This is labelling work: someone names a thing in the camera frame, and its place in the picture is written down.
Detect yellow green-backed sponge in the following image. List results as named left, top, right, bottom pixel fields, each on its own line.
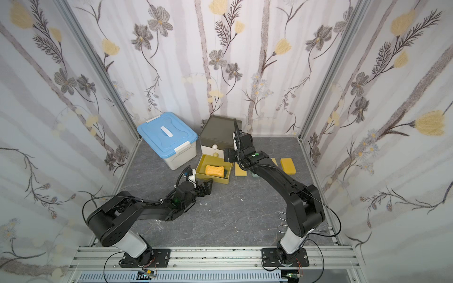
left=235, top=163, right=247, bottom=177

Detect green three-drawer cabinet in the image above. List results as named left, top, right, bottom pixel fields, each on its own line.
left=196, top=115, right=235, bottom=185

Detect bright yellow sponge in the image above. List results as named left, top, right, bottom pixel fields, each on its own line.
left=280, top=158, right=297, bottom=175

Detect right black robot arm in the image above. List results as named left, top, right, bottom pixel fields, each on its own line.
left=224, top=129, right=331, bottom=265

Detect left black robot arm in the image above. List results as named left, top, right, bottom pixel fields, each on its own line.
left=86, top=179, right=214, bottom=267

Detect orange sponge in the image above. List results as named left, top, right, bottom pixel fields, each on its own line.
left=205, top=165, right=225, bottom=178

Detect blue lid storage box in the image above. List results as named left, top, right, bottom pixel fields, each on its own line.
left=137, top=112, right=198, bottom=171

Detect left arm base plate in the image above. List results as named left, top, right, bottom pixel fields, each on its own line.
left=119, top=248, right=172, bottom=268

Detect metal wire hook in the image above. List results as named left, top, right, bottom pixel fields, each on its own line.
left=277, top=212, right=327, bottom=234

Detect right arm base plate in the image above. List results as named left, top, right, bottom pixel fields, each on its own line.
left=261, top=248, right=310, bottom=268

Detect white cable duct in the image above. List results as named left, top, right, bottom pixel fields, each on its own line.
left=75, top=270, right=288, bottom=283

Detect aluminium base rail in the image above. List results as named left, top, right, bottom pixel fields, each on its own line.
left=63, top=246, right=367, bottom=283

